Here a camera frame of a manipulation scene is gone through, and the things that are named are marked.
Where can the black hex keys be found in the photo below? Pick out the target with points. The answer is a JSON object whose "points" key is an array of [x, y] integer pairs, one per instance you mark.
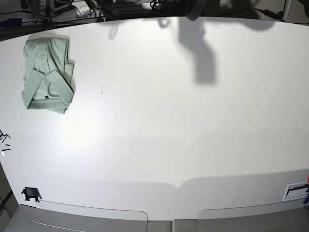
{"points": [[4, 136]]}

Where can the grey chair right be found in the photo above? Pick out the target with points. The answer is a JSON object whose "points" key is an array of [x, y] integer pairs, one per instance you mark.
{"points": [[289, 216]]}

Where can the black clamp bracket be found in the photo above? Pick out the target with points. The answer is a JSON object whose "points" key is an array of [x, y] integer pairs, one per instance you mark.
{"points": [[31, 193]]}

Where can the light green T-shirt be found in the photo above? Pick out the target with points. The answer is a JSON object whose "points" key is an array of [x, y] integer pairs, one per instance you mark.
{"points": [[48, 74]]}

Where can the dark camera mount post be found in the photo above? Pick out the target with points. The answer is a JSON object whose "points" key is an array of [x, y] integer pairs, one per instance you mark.
{"points": [[194, 8]]}

